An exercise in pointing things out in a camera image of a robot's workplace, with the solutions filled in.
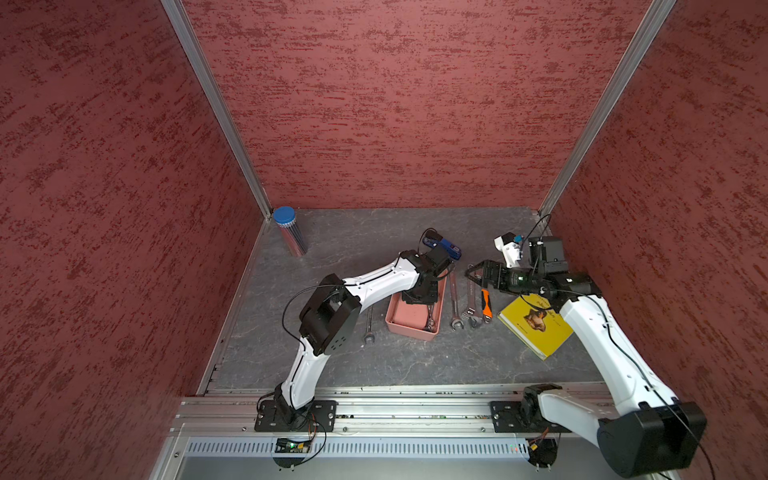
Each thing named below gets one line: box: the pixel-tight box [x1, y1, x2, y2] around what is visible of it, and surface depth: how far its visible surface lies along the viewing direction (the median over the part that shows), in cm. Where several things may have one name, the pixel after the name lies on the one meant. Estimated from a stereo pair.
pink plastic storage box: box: [385, 274, 448, 342], surface depth 91 cm
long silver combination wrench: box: [450, 271, 464, 331], surface depth 96 cm
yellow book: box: [497, 293, 574, 360], surface depth 89 cm
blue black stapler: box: [422, 230, 462, 260], surface depth 109 cm
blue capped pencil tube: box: [273, 206, 308, 257], surface depth 97 cm
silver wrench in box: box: [427, 304, 435, 332], surface depth 91 cm
